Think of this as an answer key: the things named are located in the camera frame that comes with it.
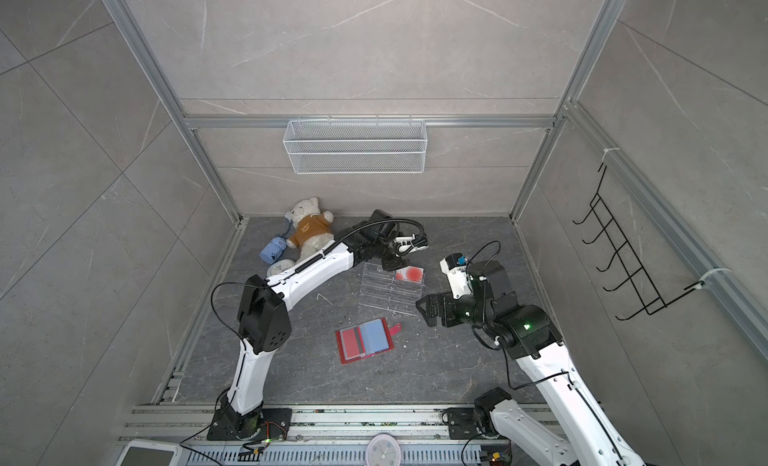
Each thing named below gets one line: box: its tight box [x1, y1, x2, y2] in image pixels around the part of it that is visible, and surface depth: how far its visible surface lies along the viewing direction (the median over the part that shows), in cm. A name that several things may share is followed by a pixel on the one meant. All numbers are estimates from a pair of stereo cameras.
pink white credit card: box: [395, 266, 424, 284], surface depth 94 cm
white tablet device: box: [116, 439, 184, 466], surface depth 67 cm
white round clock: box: [365, 433, 402, 466], surface depth 70 cm
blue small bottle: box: [258, 235, 288, 264], surface depth 106 cm
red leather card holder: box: [336, 317, 402, 365], surface depth 89 cm
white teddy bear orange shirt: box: [284, 197, 335, 262], surface depth 108 cm
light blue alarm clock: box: [266, 258, 297, 279], surface depth 103 cm
